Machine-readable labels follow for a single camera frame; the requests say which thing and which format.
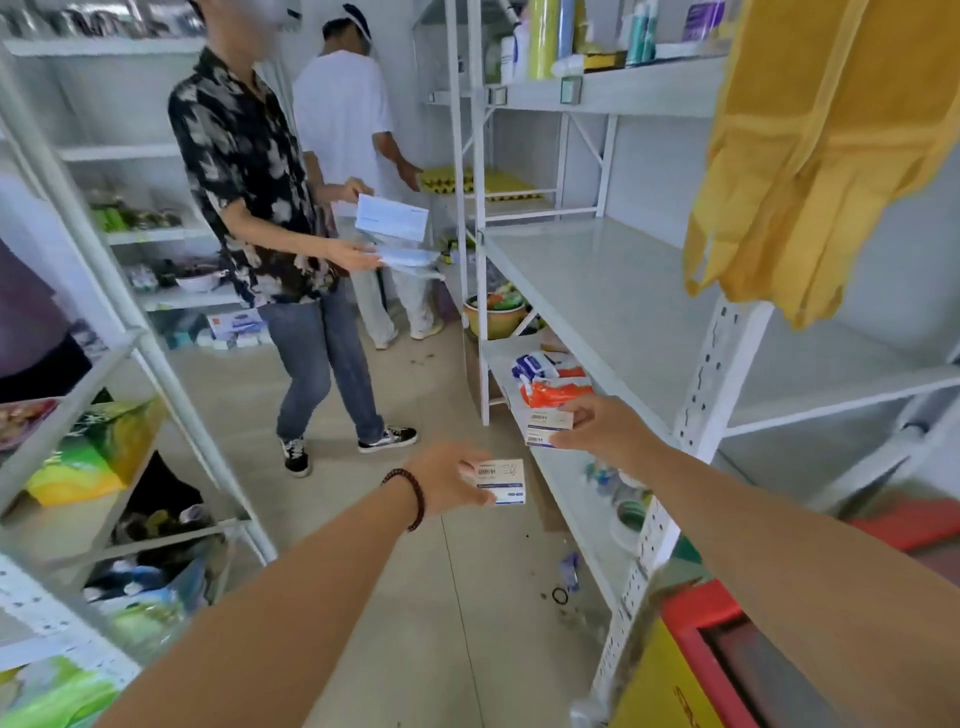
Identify purple and white box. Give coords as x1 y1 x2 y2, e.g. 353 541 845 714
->
681 0 729 43

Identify yellow bowl with goods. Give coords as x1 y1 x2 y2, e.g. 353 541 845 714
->
462 285 531 341

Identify row of steel pots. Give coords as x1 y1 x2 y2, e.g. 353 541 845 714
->
0 0 207 40

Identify white paper packet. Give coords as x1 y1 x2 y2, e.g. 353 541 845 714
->
354 193 430 244

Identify yellow cardboard panel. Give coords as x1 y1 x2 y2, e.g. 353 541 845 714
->
609 616 725 728

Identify yellow tray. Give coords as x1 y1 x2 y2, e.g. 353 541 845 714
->
418 165 544 204

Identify teal spray bottle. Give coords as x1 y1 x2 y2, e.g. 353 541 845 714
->
625 0 651 67

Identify yellow and green bag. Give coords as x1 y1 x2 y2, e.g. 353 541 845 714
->
24 396 169 509

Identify green plastic packet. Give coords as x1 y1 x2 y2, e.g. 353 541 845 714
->
0 655 123 728

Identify blue and white packet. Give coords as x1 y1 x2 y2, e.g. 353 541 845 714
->
511 351 562 385

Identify red plastic crate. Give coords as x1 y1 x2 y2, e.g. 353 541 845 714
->
658 498 960 728

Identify white box with brown label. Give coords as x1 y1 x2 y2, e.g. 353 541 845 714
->
524 408 576 450

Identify clear plastic-wrapped packet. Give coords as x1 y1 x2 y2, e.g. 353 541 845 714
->
373 244 445 282

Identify white metal shelving unit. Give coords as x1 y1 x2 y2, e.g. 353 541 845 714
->
411 0 960 721
0 33 264 316
0 45 280 676

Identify orange and white packet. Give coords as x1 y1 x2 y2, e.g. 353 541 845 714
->
520 364 597 411

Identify white and orange box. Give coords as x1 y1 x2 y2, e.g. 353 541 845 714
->
207 309 268 343

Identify yellow hanging cloth bag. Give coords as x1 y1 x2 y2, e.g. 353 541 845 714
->
681 0 960 333

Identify person's left hand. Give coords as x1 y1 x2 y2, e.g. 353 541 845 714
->
403 441 495 519

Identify person's right forearm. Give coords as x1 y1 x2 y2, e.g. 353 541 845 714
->
637 441 960 728

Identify yellow-green bottle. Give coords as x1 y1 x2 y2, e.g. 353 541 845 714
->
527 0 562 82

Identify green packets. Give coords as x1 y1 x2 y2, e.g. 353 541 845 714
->
88 196 184 234

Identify dark beaded bracelet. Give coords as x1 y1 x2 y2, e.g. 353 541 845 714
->
380 468 427 534

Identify person's left forearm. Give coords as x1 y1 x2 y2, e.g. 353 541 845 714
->
93 474 426 728

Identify small white blue-striped box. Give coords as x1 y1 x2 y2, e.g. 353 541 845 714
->
472 458 528 507

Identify person's right hand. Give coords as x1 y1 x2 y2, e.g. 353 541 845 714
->
549 394 664 475

